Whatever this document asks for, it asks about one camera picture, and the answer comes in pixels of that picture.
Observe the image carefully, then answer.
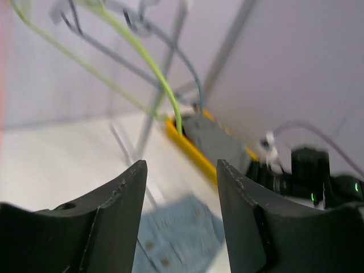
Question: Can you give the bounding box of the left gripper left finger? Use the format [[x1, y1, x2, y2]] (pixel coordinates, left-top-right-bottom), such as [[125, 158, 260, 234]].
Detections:
[[1, 160, 147, 272]]

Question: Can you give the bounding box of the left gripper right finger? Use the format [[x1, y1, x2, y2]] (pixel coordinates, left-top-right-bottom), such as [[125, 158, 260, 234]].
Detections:
[[217, 160, 363, 272]]

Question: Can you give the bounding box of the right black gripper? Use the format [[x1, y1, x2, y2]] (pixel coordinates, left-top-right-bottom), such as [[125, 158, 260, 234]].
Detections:
[[246, 147, 363, 209]]

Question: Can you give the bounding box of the light blue denim garment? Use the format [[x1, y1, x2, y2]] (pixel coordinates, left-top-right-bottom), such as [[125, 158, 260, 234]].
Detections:
[[132, 195, 225, 272]]

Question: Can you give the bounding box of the pink wire hanger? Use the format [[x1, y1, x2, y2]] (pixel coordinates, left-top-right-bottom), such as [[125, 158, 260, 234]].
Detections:
[[1, 0, 13, 136]]

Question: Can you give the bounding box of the blue-grey plastic hanger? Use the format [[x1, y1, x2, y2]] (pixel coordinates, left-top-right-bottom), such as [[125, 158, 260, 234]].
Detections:
[[49, 1, 205, 117]]

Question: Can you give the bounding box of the lime green hanger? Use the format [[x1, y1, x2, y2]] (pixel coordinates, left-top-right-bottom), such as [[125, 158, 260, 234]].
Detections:
[[10, 1, 183, 134]]

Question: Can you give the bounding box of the yellow plastic bin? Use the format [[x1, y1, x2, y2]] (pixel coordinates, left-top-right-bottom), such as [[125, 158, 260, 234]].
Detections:
[[165, 110, 258, 187]]

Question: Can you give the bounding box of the grey folded garment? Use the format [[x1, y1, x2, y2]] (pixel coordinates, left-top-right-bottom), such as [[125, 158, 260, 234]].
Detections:
[[182, 114, 252, 174]]

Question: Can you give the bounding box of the white clothes rack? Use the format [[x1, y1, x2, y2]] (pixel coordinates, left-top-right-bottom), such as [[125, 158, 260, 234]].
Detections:
[[107, 0, 257, 171]]

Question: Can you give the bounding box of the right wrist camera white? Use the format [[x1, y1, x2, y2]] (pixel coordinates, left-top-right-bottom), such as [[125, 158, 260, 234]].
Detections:
[[259, 131, 282, 169]]

